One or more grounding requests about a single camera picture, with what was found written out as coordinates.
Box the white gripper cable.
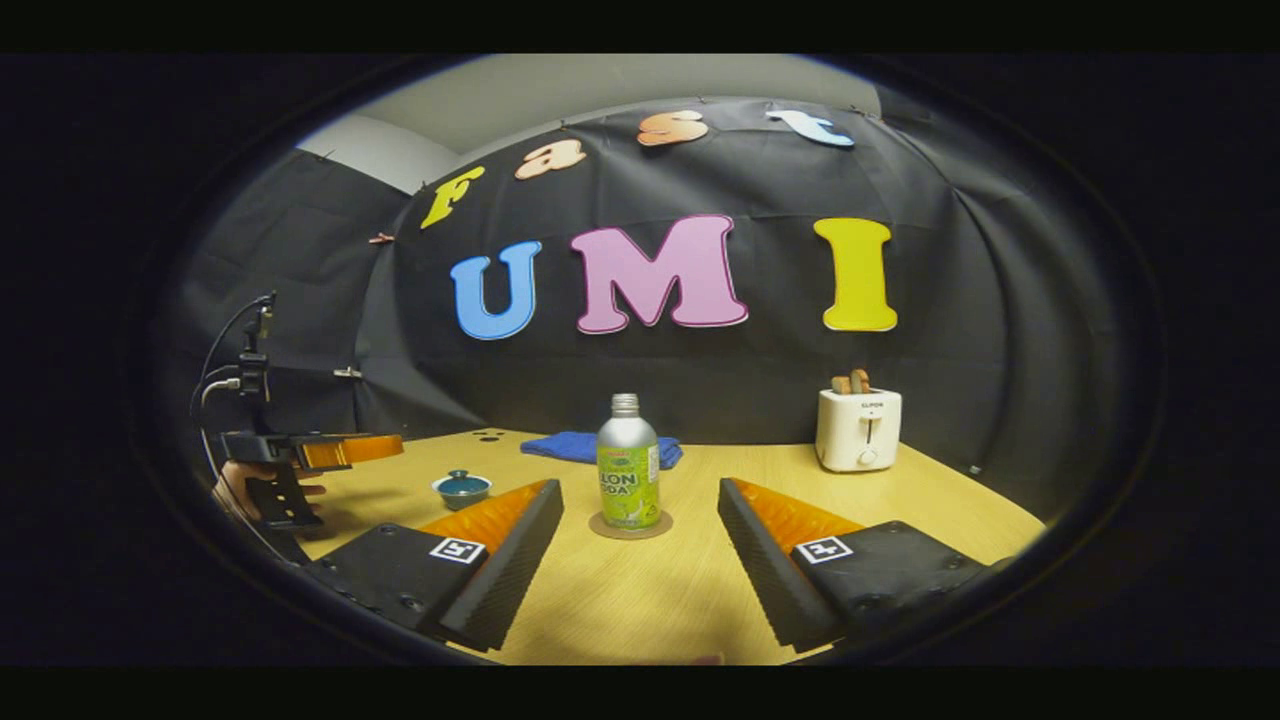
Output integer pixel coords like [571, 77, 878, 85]
[199, 377, 242, 481]

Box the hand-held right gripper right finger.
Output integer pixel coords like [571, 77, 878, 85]
[717, 477, 1001, 653]

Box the round brown coaster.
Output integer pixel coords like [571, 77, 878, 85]
[588, 508, 674, 541]

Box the black backdrop cloth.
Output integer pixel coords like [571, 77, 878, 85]
[165, 95, 1131, 526]

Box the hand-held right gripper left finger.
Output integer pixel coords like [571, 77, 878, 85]
[305, 478, 566, 653]

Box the silver green-label water bottle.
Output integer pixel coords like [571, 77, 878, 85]
[596, 393, 662, 532]

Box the white toaster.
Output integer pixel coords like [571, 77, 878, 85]
[815, 387, 903, 473]

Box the blue towel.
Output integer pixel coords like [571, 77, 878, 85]
[520, 431, 684, 471]

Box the teal teacup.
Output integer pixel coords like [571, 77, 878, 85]
[432, 480, 493, 512]

